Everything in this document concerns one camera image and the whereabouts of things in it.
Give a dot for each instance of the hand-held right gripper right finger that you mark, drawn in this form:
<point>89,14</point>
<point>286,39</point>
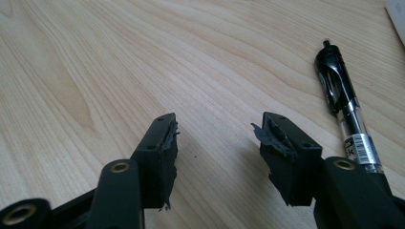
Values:
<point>294,171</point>

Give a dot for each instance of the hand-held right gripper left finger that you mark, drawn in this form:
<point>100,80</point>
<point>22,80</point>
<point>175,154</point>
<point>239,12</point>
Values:
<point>156,165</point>

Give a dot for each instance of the black retractable pen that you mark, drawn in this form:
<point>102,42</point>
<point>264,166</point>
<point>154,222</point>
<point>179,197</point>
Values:
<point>337,86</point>

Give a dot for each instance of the white flat object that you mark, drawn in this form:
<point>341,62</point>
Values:
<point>398,16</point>

